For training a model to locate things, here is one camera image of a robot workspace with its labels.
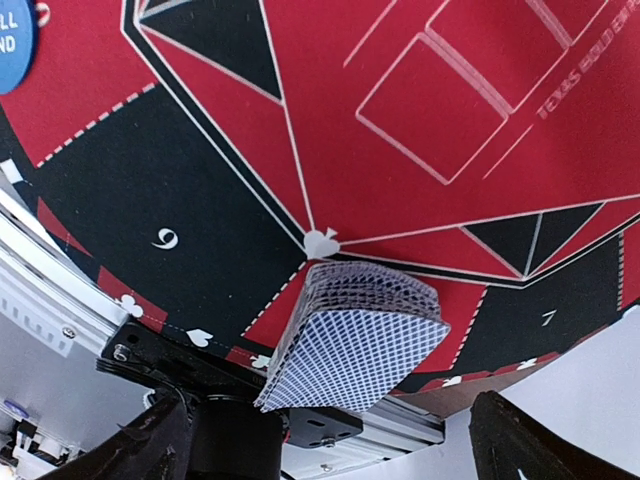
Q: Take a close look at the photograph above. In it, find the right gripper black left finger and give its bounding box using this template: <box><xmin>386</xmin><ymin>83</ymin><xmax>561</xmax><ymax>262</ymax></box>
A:
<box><xmin>43</xmin><ymin>392</ymin><xmax>192</xmax><ymax>480</ymax></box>

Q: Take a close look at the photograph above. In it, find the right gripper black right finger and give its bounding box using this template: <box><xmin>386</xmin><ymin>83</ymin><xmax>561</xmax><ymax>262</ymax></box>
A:
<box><xmin>469</xmin><ymin>391</ymin><xmax>636</xmax><ymax>480</ymax></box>

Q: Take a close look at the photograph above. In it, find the blue small blind button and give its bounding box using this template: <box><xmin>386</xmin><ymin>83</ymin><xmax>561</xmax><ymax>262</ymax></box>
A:
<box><xmin>0</xmin><ymin>0</ymin><xmax>39</xmax><ymax>95</ymax></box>

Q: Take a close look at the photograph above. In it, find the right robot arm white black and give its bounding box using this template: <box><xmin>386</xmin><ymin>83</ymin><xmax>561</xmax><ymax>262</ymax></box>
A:
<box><xmin>53</xmin><ymin>320</ymin><xmax>627</xmax><ymax>479</ymax></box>

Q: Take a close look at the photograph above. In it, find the deck of playing cards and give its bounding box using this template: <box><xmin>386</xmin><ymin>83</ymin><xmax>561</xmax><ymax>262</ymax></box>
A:
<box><xmin>255</xmin><ymin>261</ymin><xmax>451</xmax><ymax>413</ymax></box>

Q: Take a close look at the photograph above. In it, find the red black poker mat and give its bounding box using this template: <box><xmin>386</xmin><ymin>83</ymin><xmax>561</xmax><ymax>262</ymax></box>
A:
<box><xmin>1</xmin><ymin>1</ymin><xmax>639</xmax><ymax>394</ymax></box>

